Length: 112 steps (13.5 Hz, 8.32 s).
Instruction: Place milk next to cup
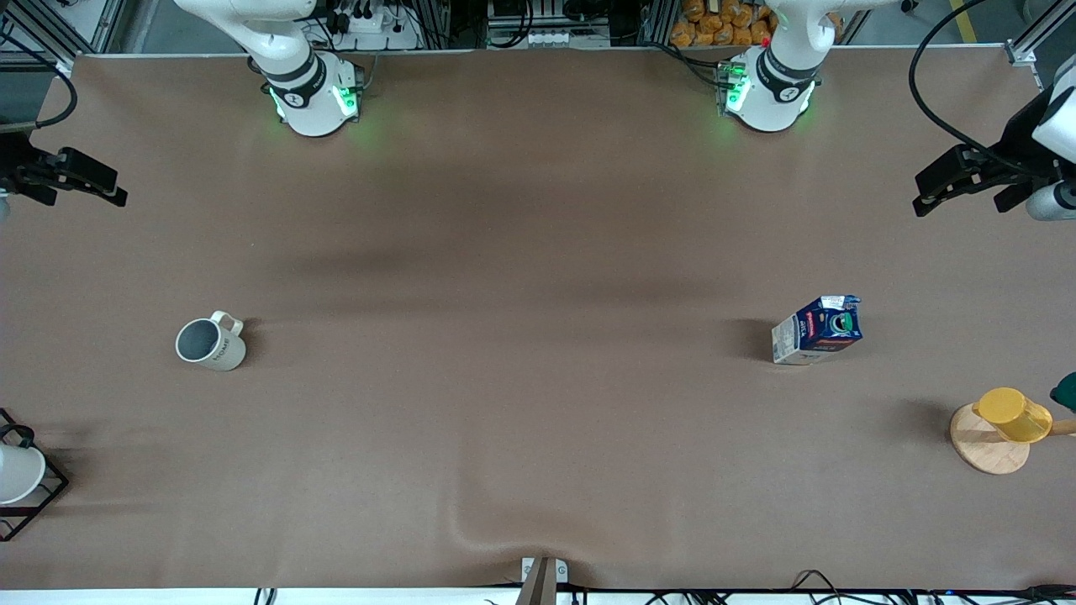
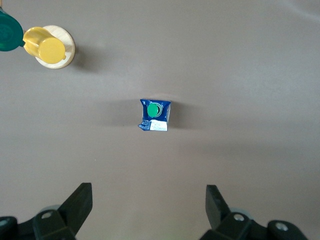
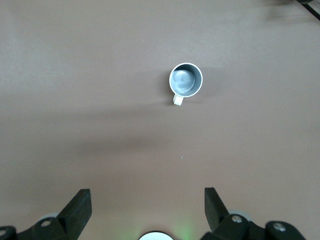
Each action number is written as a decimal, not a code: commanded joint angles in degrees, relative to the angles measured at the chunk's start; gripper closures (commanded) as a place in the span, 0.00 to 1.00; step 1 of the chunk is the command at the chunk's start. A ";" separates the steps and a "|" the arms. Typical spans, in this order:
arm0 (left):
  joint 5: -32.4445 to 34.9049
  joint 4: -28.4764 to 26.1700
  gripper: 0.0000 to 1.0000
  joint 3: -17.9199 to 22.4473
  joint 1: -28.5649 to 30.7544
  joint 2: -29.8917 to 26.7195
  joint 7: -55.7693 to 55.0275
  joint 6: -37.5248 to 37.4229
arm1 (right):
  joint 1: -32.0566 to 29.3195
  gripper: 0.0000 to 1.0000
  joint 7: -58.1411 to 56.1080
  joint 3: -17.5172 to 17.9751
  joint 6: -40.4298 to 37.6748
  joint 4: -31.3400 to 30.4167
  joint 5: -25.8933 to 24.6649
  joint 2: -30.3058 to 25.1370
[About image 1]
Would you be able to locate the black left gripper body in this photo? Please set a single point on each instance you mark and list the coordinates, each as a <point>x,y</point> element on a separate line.
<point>1019,144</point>

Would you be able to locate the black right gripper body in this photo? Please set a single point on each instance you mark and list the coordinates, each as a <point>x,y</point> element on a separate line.
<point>12,160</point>

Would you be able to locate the blue white milk carton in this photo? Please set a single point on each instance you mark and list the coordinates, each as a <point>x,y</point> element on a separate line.
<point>828,329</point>

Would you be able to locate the cream ceramic mug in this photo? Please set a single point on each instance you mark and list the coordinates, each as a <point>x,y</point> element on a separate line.
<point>214,349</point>

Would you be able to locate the yellow plastic cup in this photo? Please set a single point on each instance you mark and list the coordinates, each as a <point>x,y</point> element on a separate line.
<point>1013,416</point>

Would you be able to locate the dark green object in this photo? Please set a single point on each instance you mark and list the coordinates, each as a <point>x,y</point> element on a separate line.
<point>1066,393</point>

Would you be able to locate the round wooden board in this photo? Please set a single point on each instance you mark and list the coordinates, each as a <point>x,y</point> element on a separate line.
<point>988,455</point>

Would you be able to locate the orange snack pile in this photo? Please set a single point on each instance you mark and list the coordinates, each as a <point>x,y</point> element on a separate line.
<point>714,25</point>

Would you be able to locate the white bowl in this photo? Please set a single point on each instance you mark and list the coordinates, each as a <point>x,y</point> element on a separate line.
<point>17,475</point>

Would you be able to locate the large white power strip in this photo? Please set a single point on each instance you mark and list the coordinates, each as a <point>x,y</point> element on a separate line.
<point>395,38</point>

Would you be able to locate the slim white power strip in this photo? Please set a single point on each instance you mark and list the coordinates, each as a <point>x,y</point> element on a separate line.
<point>567,39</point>

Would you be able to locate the aluminium frame rail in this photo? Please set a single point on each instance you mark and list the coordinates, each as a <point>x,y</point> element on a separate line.
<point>105,25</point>
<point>1021,52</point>

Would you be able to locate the grey metal clamp bracket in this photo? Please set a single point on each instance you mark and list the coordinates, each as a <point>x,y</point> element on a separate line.
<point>561,571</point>

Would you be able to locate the brown tapered post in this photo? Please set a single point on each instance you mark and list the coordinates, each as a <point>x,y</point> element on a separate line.
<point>540,588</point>

